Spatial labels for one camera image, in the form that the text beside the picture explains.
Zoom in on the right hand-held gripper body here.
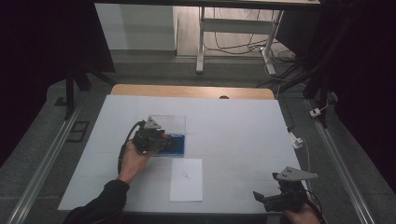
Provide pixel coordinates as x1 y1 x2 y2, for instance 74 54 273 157
263 166 319 214

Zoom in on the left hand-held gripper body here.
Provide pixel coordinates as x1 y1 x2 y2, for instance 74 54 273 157
133 116 169 155

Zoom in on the blue ink pad box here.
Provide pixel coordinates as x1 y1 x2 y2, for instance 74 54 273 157
148 115 187 158

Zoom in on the person's right hand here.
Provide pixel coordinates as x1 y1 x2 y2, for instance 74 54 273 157
280 202 322 224

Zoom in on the person's left hand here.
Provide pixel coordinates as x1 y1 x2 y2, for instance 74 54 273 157
117 140 158 185

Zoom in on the white paper sheet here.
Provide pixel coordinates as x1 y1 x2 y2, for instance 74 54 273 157
169 158 204 203

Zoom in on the wooden table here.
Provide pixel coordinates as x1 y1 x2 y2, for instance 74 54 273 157
110 83 276 101

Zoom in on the white power adapter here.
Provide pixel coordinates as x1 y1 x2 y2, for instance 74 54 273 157
309 101 331 119

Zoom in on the black stand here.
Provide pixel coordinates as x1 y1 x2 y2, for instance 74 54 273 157
63 60 117 121
278 0 359 129

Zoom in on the white panel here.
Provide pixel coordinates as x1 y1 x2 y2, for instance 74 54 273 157
94 3 177 51

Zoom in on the dark curtain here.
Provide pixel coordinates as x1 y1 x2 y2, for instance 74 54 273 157
275 0 396 194
0 0 116 167

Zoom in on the white desk with metal legs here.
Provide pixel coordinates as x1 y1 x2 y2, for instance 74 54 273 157
92 0 321 77

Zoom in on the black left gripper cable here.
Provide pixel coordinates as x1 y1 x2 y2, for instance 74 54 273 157
117 119 147 175

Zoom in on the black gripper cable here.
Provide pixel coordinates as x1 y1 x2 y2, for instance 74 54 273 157
117 119 147 175
306 189 329 224

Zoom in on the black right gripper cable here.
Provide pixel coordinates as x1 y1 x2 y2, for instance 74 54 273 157
306 189 329 224

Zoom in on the white plug with cable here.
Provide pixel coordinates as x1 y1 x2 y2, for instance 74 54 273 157
289 131 313 190

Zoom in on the metal floor rail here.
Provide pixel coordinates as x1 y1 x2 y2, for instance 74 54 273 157
6 94 88 224
304 98 378 224

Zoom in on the black rectangular floor frame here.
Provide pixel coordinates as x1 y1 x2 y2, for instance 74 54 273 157
65 120 91 144

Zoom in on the white metal frame stand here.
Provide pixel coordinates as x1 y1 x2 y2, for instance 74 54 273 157
204 7 312 91

